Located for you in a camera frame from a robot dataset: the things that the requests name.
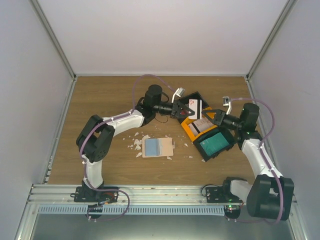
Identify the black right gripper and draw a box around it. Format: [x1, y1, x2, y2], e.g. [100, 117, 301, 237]
[202, 109, 243, 131]

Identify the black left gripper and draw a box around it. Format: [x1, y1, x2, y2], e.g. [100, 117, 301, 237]
[154, 101, 196, 120]

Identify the white red credit card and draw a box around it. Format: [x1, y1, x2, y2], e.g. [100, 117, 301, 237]
[188, 99, 202, 120]

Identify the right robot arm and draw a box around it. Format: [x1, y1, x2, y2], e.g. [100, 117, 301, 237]
[202, 103, 295, 224]

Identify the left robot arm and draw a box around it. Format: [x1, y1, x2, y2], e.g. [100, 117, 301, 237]
[76, 84, 196, 202]

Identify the black bin with red cards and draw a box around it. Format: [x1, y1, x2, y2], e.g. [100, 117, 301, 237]
[174, 91, 210, 123]

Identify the white striped card stack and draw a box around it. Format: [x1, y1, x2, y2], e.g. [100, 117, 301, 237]
[188, 118, 214, 136]

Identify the black bin with teal cards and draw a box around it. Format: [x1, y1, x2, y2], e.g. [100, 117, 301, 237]
[193, 127, 236, 162]

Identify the teal card stack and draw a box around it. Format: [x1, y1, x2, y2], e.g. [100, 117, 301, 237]
[200, 132, 229, 156]

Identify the yellow storage bin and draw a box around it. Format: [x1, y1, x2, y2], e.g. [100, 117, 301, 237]
[178, 110, 217, 142]

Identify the right circuit board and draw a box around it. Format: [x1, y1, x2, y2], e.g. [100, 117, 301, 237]
[223, 204, 241, 221]

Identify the circuit board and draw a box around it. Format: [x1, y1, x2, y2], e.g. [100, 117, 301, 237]
[85, 204, 103, 222]
[223, 204, 241, 221]

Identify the left circuit board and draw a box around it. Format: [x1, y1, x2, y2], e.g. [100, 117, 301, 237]
[85, 204, 103, 222]

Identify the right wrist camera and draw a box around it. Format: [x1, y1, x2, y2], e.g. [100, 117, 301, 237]
[222, 96, 232, 115]

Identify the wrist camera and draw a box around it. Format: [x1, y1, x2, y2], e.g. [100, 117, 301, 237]
[171, 87, 186, 103]
[222, 96, 232, 115]

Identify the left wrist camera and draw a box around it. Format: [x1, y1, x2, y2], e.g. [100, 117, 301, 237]
[171, 87, 186, 103]

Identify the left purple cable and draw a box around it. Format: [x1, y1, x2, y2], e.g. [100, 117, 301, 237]
[79, 74, 177, 191]

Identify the purple cable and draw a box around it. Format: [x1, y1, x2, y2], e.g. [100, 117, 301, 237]
[79, 74, 177, 191]
[231, 97, 286, 225]

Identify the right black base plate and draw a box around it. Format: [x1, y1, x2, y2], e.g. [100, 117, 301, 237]
[204, 185, 243, 204]

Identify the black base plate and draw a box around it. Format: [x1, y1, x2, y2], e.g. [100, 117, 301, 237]
[70, 185, 119, 204]
[204, 185, 243, 204]

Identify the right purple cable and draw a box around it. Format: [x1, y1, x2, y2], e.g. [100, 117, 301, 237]
[231, 97, 286, 225]

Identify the grey slotted cable duct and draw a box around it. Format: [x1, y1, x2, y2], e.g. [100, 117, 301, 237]
[38, 204, 225, 216]

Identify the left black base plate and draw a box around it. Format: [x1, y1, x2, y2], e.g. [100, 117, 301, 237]
[70, 185, 119, 204]

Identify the aluminium front rail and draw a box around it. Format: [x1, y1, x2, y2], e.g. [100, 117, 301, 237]
[27, 184, 242, 206]

